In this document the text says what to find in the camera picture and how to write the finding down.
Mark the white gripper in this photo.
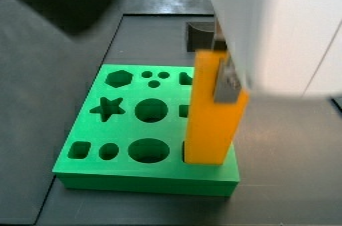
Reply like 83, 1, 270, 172
212, 0, 342, 104

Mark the yellow rectangular block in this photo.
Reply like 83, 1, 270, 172
185, 50, 249, 165

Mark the green foam shape board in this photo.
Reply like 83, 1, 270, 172
53, 64, 240, 196

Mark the black curved holder bracket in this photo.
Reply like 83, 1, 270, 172
186, 22, 214, 52

